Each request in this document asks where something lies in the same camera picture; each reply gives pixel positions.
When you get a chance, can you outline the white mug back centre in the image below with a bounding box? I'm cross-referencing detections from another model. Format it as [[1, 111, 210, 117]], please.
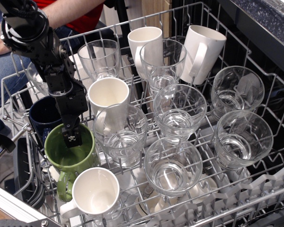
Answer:
[[127, 26, 163, 79]]

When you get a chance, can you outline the dark speckled countertop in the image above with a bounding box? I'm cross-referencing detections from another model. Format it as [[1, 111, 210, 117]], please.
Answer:
[[218, 0, 284, 71]]

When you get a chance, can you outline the dark blue ceramic mug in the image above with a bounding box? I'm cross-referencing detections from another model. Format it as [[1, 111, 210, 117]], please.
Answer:
[[29, 96, 62, 146]]

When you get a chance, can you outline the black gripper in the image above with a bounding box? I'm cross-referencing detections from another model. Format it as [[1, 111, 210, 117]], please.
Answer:
[[53, 79, 88, 148]]

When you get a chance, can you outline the clear glass right upper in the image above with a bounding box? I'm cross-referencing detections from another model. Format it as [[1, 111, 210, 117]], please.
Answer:
[[211, 66, 265, 120]]

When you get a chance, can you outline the tall clear glass back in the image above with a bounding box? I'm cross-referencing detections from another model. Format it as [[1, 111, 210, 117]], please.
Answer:
[[140, 39, 187, 96]]

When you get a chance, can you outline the black clamp with metal rod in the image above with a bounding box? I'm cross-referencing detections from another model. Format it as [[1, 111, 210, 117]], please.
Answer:
[[0, 114, 34, 159]]

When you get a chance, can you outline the cream mug centre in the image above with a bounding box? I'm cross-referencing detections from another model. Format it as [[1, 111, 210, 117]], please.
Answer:
[[88, 78, 129, 135]]

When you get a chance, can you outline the clear glass back middle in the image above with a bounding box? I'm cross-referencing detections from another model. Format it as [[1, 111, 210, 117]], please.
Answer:
[[77, 39, 120, 82]]

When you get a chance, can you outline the white mug front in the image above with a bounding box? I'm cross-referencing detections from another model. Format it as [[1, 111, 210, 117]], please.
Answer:
[[60, 167, 120, 218]]

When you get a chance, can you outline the person's bare forearm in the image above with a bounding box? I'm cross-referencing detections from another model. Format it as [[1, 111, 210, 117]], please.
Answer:
[[42, 0, 105, 28]]

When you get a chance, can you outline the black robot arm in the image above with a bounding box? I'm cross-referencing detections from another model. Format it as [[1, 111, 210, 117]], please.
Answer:
[[0, 0, 88, 148]]

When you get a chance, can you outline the white mug back right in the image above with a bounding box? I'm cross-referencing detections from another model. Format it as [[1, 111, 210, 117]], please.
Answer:
[[180, 25, 227, 85]]

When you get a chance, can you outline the clear glass back left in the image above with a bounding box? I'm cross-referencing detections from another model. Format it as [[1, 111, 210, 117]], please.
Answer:
[[27, 62, 49, 96]]

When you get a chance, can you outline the clear glass right lower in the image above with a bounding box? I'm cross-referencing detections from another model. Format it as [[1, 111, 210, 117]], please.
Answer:
[[213, 110, 274, 170]]

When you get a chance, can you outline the grey wire dishwasher rack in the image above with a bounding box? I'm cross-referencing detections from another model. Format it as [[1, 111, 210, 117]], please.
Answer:
[[0, 1, 284, 227]]

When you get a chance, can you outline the white mug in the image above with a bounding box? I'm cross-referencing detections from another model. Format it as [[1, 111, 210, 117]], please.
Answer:
[[60, 167, 120, 218], [127, 26, 163, 79], [180, 25, 227, 85]]

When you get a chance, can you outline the green ceramic mug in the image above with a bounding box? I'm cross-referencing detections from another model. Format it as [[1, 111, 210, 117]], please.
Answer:
[[44, 124, 100, 202]]

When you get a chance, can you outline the white plate lower rack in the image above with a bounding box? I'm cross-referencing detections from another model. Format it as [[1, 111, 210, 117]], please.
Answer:
[[135, 177, 218, 217]]

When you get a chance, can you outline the clear glass centre left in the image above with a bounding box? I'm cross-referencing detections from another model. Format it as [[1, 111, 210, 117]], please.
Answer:
[[93, 104, 148, 168]]

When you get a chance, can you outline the clear glass front centre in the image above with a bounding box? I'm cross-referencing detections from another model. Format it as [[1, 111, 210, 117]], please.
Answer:
[[144, 137, 203, 198]]

